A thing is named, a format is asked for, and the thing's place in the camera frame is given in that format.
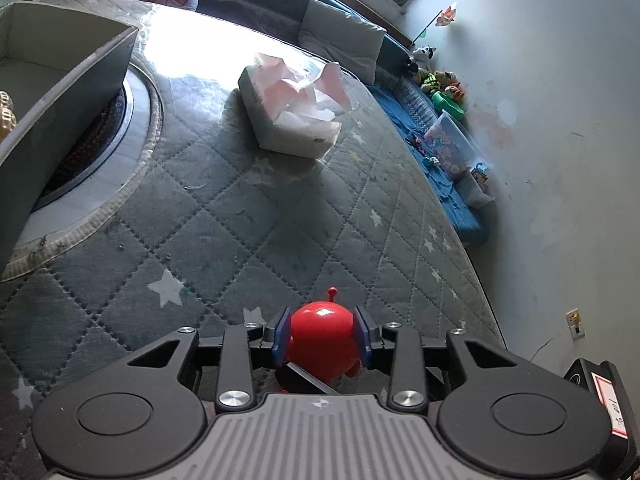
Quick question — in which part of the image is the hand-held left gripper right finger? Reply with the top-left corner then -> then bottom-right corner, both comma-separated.
351,305 -> 516,410

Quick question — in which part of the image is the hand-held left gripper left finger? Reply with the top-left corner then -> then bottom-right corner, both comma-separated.
126,306 -> 292,410

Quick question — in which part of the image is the red robot figure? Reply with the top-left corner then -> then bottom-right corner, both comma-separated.
274,286 -> 372,395

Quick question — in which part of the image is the grey cardboard box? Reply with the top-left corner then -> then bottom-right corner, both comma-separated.
0,1 -> 139,276

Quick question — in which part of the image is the beige plastic toy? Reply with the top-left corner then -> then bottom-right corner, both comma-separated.
0,91 -> 19,142

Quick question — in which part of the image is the grey quilted star table cover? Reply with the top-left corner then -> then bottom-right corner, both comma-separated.
0,0 -> 503,480

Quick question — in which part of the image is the small clear box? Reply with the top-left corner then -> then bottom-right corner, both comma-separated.
454,162 -> 496,209

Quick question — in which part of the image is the clear plastic toy bin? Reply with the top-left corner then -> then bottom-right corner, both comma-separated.
422,110 -> 493,182

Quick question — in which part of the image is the white pink tissue pack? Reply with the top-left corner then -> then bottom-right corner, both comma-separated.
237,52 -> 359,159

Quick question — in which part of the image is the green plastic bowl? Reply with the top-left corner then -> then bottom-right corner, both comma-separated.
431,91 -> 468,122

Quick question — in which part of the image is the yellow green plush toy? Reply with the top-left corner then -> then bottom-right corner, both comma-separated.
420,71 -> 451,93

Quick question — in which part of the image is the black white plush toy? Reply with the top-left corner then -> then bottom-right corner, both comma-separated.
406,45 -> 437,78

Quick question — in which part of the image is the grey pillow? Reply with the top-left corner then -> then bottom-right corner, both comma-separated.
297,0 -> 388,86

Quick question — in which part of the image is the paper pinwheel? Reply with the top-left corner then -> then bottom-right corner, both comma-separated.
410,4 -> 461,45

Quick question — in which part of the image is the wall socket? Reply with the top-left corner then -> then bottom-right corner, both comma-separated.
565,308 -> 587,342

